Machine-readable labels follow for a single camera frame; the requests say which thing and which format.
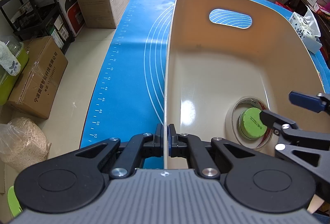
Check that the blue silicone table mat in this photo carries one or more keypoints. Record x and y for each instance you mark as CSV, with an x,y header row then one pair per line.
x,y
129,66

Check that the brown floor cardboard box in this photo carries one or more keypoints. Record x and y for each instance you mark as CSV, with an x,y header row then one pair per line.
x,y
35,90

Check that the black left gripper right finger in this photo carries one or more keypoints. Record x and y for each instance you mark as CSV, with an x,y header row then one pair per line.
x,y
207,159

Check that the white floral tissue box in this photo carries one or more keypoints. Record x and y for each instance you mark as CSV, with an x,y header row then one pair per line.
x,y
307,29

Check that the green appliance with towel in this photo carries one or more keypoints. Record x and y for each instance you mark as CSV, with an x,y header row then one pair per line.
x,y
13,60

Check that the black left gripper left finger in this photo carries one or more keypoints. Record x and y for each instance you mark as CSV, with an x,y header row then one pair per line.
x,y
120,159

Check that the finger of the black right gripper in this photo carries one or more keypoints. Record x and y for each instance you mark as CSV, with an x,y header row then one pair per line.
x,y
316,103
307,149

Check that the bag of wood pellets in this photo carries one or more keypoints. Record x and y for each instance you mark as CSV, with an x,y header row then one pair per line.
x,y
23,144

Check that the beige plastic storage bin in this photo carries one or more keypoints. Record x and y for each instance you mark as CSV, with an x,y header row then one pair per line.
x,y
259,189

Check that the black metal shelf rack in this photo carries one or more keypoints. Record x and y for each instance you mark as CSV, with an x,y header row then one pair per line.
x,y
31,19

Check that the clear packing tape roll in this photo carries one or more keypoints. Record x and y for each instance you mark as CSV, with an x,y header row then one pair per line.
x,y
231,123

